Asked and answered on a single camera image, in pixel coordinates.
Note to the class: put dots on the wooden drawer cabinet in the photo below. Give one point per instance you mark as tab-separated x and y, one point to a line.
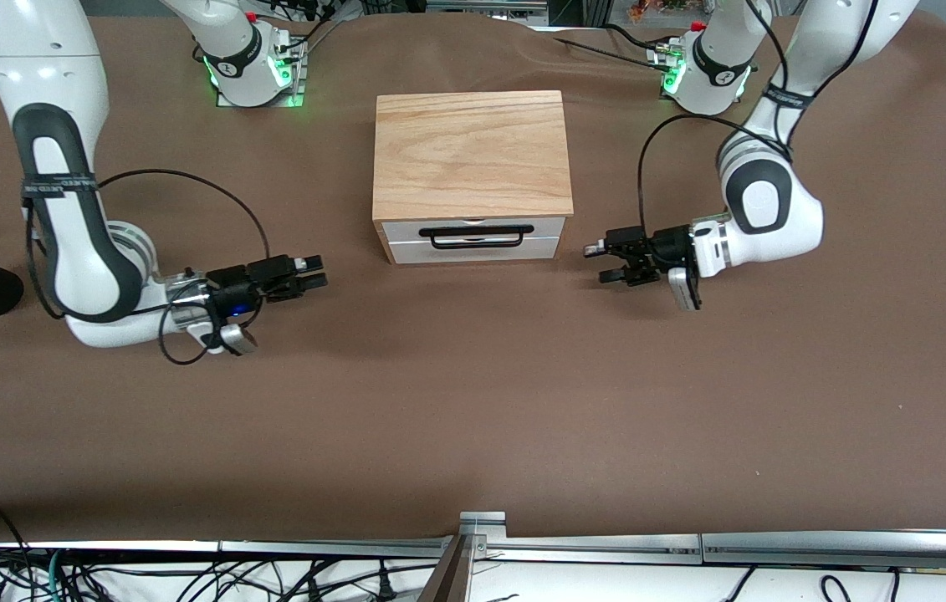
472	150

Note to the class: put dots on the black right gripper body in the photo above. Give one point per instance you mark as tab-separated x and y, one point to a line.
232	294

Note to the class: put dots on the short aluminium frame rail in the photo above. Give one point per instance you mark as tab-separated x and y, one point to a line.
857	548

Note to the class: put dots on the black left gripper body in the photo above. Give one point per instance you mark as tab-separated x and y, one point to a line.
671	245

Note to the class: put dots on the long aluminium frame rail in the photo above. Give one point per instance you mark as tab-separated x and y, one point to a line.
590	548

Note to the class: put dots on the brown table cloth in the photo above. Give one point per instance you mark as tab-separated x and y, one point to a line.
472	401

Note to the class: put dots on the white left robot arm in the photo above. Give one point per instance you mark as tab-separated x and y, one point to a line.
774	226

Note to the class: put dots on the aluminium frame post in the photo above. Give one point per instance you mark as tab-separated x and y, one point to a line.
460	568

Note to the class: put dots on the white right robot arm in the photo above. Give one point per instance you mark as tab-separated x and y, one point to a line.
63	251

